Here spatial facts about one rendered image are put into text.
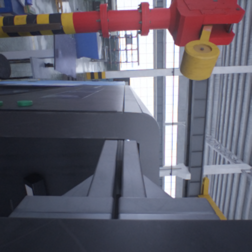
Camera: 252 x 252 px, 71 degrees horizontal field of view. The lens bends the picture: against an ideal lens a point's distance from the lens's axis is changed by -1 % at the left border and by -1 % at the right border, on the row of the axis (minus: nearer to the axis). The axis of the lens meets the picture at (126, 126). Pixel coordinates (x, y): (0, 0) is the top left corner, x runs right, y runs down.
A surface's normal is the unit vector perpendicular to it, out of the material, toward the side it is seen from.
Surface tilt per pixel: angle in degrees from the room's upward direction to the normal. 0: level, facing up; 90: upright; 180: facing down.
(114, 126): 90
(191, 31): 90
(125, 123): 90
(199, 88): 90
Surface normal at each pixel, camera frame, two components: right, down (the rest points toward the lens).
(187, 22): 0.03, 0.79
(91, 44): -0.05, 0.43
